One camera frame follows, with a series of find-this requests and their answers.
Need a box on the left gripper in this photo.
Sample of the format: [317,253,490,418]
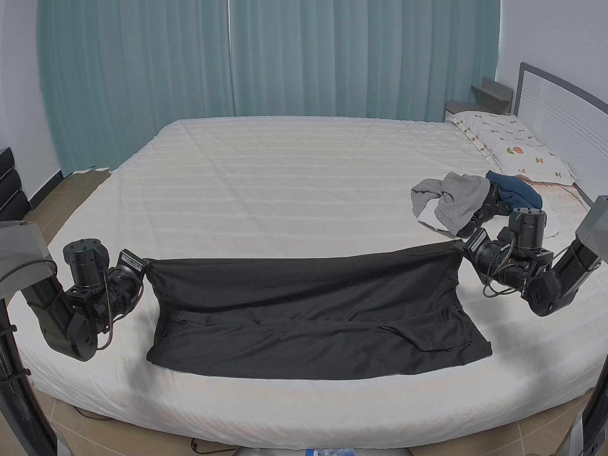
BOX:
[114,249,149,285]

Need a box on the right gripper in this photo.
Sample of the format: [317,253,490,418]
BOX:
[465,229,502,274]

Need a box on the black T-shirt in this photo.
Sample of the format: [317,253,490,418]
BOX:
[142,241,493,380]

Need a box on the pile of clothes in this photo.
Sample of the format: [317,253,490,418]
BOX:
[411,170,559,238]

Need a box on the bed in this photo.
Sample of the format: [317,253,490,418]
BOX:
[0,62,608,447]

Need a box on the white printed pillow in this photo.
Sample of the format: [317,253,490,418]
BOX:
[446,111,579,188]

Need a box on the black chest of drawers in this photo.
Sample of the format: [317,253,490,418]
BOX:
[0,148,33,222]

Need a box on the grey bedside table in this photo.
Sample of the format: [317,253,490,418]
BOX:
[445,76,514,122]

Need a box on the blue-green curtain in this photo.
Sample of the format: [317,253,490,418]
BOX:
[37,0,236,175]
[228,0,502,123]

